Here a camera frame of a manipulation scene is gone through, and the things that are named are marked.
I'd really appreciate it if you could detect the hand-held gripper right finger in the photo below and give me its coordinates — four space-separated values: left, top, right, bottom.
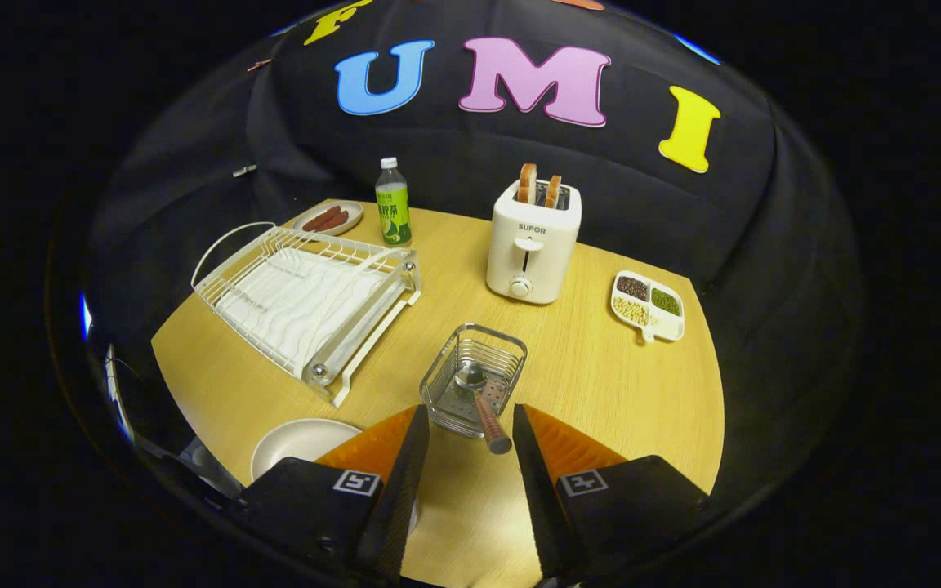
511 403 712 582

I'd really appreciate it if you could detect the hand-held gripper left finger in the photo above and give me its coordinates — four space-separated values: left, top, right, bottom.
230 404 430 585

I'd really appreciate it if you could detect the metal spoon with red handle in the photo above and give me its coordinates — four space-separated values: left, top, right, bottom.
454 363 514 456

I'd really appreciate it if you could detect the metal wire basket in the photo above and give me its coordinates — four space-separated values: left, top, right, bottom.
419 323 528 439

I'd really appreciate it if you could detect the beige round plate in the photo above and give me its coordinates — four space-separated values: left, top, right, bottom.
251 419 363 483

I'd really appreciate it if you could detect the white wire dish rack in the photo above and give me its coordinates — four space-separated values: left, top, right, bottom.
190 221 423 408

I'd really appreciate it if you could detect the white divided dish with beans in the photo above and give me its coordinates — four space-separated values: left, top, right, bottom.
609 270 685 343

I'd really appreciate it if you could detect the small plate with meat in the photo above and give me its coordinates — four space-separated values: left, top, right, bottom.
292 200 363 237

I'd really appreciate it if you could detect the white toaster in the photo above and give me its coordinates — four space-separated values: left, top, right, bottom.
486 180 583 305

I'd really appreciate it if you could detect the green tea bottle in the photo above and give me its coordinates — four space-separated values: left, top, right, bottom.
375 157 413 247

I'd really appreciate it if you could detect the black backdrop cloth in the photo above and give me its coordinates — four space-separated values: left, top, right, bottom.
83 0 863 523

